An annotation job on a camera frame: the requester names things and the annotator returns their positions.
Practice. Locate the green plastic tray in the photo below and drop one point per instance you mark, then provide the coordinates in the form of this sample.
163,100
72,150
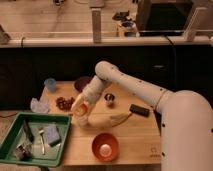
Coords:
16,136

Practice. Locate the white plastic fork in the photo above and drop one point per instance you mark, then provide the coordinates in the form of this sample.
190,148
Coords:
41,131

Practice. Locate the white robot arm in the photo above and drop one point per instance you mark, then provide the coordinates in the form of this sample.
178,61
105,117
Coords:
187,117

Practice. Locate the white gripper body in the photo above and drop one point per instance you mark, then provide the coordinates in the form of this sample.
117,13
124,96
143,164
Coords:
81,99

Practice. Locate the dark maroon bowl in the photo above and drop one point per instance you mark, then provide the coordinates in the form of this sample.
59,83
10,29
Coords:
81,82

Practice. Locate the black monitor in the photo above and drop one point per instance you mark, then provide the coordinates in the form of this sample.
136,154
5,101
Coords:
162,17

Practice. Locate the orange apple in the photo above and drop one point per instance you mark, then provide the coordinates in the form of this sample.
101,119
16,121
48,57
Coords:
82,110

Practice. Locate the clear plastic bag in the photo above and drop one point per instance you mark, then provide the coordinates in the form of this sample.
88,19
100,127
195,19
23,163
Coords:
39,106

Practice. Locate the black spatula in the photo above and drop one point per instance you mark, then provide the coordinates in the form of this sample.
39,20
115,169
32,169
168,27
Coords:
28,131

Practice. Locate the blue plastic cup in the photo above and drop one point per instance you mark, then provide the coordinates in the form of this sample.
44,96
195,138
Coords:
50,84

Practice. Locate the white paper cup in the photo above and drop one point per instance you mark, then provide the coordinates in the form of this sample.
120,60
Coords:
83,120

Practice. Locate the wooden cutting board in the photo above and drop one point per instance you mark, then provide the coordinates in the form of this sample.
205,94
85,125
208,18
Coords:
138,137

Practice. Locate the red bowl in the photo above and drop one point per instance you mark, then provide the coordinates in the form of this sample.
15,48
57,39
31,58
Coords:
105,147

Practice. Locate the small metal cup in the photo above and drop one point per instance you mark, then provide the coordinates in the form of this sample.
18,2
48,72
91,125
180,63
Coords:
109,97

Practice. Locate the bunch of dark grapes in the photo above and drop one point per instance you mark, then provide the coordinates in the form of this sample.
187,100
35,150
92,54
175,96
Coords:
64,104

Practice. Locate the blue sponge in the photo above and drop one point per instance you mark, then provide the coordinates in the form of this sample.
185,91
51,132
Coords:
52,135

